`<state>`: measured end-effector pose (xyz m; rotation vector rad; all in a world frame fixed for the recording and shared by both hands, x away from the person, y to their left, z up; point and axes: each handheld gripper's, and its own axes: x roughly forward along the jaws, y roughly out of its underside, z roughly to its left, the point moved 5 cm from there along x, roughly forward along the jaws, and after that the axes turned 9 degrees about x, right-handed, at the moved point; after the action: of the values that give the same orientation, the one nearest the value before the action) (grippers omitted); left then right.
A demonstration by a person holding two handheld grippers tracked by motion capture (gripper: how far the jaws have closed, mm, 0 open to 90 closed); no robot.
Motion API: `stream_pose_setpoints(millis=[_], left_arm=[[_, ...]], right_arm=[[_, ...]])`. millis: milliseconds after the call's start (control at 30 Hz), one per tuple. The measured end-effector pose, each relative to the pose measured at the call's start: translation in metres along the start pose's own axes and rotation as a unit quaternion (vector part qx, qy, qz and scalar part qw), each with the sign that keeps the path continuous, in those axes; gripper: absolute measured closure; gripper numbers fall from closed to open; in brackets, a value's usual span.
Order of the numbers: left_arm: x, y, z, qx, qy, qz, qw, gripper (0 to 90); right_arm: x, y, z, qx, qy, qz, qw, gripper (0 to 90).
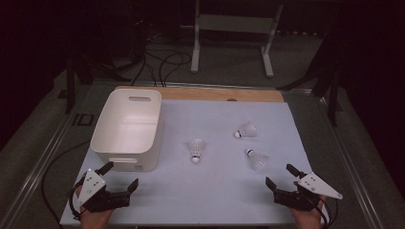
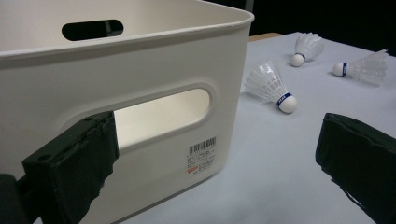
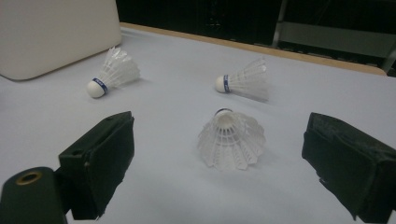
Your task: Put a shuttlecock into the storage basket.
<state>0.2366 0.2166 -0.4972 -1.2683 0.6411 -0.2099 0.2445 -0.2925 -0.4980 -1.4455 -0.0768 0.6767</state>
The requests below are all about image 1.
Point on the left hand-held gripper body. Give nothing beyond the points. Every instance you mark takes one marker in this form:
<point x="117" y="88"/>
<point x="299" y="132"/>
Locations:
<point x="95" y="198"/>

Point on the white plastic bin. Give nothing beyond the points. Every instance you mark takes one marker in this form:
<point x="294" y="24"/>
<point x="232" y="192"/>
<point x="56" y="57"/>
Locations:
<point x="127" y="127"/>

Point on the white metal stand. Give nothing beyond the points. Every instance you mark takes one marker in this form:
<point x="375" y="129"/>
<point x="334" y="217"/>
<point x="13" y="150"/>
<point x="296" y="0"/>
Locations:
<point x="234" y="24"/>

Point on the metal rail frame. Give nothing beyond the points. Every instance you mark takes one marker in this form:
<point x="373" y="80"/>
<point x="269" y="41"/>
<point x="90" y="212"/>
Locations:
<point x="248" y="86"/>

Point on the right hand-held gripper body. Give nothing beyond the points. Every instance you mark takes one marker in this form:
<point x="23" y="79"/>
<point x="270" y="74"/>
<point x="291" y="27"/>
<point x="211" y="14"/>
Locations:
<point x="302" y="198"/>

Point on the person's left hand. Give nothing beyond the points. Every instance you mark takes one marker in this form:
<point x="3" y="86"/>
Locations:
<point x="95" y="220"/>

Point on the white shuttlecock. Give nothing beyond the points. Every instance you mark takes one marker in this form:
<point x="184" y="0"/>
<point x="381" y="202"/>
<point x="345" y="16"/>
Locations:
<point x="258" y="159"/>
<point x="246" y="129"/>
<point x="196" y="149"/>

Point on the black stand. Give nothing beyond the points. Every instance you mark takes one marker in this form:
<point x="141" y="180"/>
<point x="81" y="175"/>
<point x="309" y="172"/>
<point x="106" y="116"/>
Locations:
<point x="70" y="92"/>
<point x="332" y="105"/>

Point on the person's right hand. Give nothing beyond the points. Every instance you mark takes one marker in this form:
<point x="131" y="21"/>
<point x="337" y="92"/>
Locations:
<point x="308" y="220"/>

